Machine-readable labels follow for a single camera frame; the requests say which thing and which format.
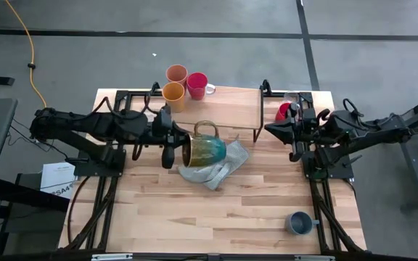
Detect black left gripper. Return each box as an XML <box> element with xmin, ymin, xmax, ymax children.
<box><xmin>147</xmin><ymin>104</ymin><xmax>192</xmax><ymax>170</ymax></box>

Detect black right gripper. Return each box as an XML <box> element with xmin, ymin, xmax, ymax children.
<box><xmin>265</xmin><ymin>102</ymin><xmax>328</xmax><ymax>162</ymax></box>

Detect red ceramic mug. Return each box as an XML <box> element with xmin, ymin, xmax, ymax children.
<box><xmin>274</xmin><ymin>101</ymin><xmax>293</xmax><ymax>122</ymax></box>

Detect green teal glazed mug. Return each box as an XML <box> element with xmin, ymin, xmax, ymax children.
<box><xmin>181</xmin><ymin>120</ymin><xmax>229</xmax><ymax>169</ymax></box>

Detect clear glass mug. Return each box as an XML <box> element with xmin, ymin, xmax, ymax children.
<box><xmin>282</xmin><ymin>91</ymin><xmax>302</xmax><ymax>107</ymax></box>

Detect mustard yellow plastic cup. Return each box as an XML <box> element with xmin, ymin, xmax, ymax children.
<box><xmin>161</xmin><ymin>81</ymin><xmax>187</xmax><ymax>114</ymax></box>

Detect pink mug with white handle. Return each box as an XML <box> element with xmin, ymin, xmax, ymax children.
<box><xmin>186</xmin><ymin>72</ymin><xmax>217</xmax><ymax>102</ymax></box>

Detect terracotta peach plastic cup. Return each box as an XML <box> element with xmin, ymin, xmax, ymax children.
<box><xmin>165</xmin><ymin>64</ymin><xmax>189</xmax><ymax>88</ymax></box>

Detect grey blue mug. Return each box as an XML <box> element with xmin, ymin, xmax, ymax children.
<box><xmin>284</xmin><ymin>211</ymin><xmax>320</xmax><ymax>236</ymax></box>

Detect grey waffle dish towel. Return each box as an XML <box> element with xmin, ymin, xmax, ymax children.
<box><xmin>177</xmin><ymin>138</ymin><xmax>250</xmax><ymax>191</ymax></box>

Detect silver metal hinge plate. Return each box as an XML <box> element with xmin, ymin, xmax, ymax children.
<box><xmin>293</xmin><ymin>254</ymin><xmax>336</xmax><ymax>261</ymax></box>
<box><xmin>91</xmin><ymin>253</ymin><xmax>134</xmax><ymax>261</ymax></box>

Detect white printed paper sheet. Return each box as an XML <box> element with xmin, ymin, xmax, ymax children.
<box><xmin>39</xmin><ymin>162</ymin><xmax>77</xmax><ymax>200</ymax></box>

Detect wooden shelf with black frame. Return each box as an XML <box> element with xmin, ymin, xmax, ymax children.
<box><xmin>114</xmin><ymin>79</ymin><xmax>274</xmax><ymax>144</ymax></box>

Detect black metal frame rails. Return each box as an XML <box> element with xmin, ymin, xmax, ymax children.
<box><xmin>57</xmin><ymin>88</ymin><xmax>131</xmax><ymax>254</ymax></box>
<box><xmin>298</xmin><ymin>90</ymin><xmax>366</xmax><ymax>254</ymax></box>

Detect yellow cable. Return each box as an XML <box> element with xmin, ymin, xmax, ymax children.
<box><xmin>4</xmin><ymin>0</ymin><xmax>49</xmax><ymax>109</ymax></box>

